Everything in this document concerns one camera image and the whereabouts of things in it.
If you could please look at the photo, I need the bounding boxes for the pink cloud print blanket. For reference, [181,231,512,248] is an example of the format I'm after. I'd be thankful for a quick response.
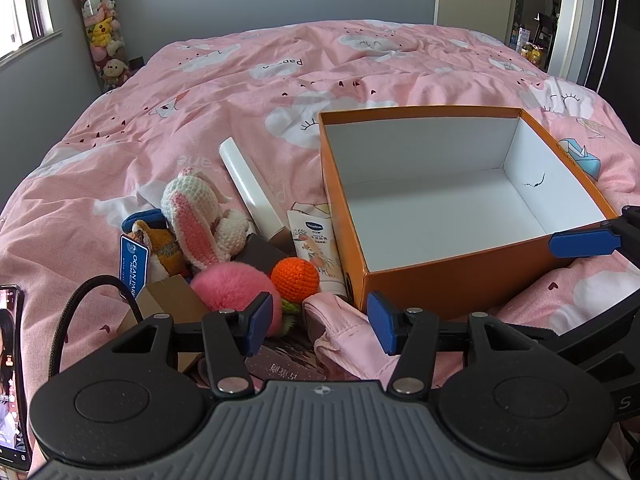
[0,20,640,480]

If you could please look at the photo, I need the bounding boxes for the pink fluffy pompom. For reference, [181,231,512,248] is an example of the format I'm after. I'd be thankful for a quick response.
[190,261,283,338]

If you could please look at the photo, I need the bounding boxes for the smartphone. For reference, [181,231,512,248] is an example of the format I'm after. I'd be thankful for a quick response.
[0,284,33,472]

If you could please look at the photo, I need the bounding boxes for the pink pouch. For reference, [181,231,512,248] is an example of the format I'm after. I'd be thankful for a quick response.
[302,292,446,383]

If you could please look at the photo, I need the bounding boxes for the white hand cream tube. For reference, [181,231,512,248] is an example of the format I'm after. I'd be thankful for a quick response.
[286,201,353,301]

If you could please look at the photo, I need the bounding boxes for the yellow packets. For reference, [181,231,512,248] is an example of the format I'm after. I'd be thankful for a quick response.
[520,42,546,66]

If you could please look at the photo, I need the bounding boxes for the window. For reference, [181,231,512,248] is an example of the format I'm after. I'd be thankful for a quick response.
[0,0,63,68]

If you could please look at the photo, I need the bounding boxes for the dark chair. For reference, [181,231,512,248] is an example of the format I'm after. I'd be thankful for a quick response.
[532,10,558,51]

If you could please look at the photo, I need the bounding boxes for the long white box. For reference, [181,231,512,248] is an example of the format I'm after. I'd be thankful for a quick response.
[218,137,288,241]

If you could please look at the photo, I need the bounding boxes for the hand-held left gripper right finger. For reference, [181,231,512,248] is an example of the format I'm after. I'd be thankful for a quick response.
[366,291,556,396]

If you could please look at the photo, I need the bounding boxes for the orange cardboard box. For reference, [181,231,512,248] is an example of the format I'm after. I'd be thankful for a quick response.
[318,106,621,321]

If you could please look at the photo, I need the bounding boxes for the brown cardboard piece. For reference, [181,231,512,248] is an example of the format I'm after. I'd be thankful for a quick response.
[117,274,218,373]

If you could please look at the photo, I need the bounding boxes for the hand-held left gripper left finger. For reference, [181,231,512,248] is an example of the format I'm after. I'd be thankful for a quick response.
[111,292,275,397]

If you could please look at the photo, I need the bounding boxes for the orange crochet ball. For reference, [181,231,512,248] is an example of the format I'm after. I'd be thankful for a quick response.
[270,257,321,303]

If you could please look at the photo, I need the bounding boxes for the white door frame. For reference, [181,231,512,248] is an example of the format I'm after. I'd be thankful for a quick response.
[545,0,588,81]

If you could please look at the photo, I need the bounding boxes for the tall tube of plush toys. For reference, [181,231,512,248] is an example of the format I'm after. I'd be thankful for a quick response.
[69,0,133,93]

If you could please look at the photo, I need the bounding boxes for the white pink crochet bunny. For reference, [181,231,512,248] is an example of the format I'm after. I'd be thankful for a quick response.
[160,167,256,271]

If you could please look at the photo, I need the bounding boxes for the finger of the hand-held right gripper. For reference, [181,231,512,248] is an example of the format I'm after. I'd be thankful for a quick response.
[548,205,640,261]

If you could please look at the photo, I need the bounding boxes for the black wardrobe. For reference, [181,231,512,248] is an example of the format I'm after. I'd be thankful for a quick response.
[582,0,640,111]

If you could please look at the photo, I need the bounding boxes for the dark printed booklet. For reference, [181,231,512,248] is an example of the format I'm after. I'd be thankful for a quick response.
[197,327,328,391]

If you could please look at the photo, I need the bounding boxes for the orange blue plush toy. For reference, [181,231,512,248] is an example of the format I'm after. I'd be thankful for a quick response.
[122,210,193,283]

